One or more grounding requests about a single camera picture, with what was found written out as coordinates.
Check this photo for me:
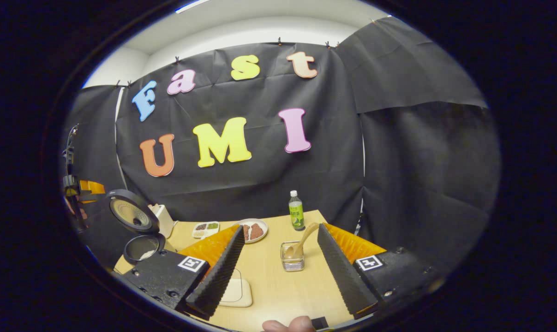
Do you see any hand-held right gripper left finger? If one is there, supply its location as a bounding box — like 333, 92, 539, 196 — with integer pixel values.
121, 225, 246, 321

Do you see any white round plate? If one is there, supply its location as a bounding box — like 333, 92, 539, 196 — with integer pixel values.
239, 218, 269, 244

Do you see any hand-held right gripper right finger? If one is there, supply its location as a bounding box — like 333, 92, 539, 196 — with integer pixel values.
317, 223, 445, 320

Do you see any clear glass tray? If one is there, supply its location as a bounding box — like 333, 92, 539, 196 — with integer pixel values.
218, 269, 253, 308

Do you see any large ceiling light panel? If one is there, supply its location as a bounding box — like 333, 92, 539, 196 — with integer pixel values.
175, 0, 210, 13

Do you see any white rice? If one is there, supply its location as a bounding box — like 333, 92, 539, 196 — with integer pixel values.
221, 277, 245, 303

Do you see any white divided bean dish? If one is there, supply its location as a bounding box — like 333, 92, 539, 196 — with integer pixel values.
192, 221, 220, 239

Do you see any black backdrop cloth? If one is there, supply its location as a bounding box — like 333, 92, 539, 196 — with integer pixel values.
61, 16, 500, 277

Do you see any metal wire chopstick holder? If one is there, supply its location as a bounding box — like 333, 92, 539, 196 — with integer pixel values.
281, 241, 305, 273

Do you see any wooden spoon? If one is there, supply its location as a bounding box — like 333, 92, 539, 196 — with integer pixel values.
284, 223, 320, 260

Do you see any dark grey rice cooker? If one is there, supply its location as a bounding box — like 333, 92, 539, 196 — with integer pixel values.
105, 188, 177, 268

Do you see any green tea bottle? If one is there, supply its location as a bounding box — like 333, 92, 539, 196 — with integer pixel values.
288, 190, 305, 231

